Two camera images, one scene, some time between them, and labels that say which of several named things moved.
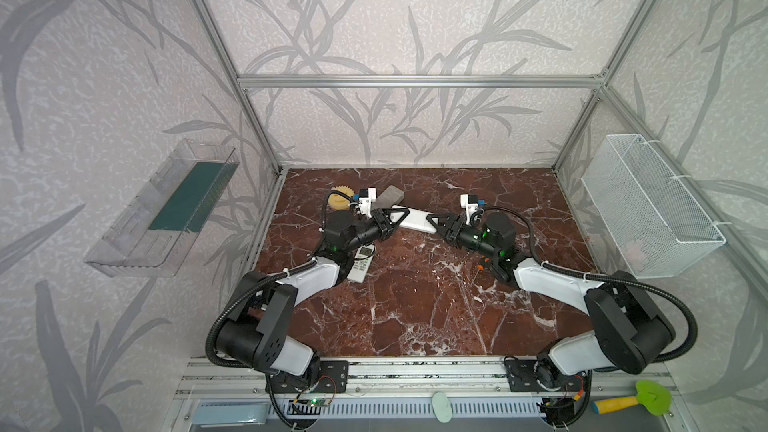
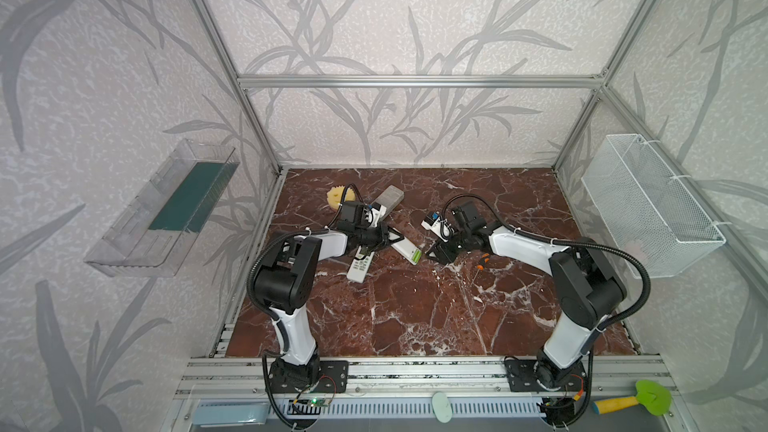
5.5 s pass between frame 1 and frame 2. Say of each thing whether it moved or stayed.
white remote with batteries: moved
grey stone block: stayed
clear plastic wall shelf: stayed
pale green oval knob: stayed
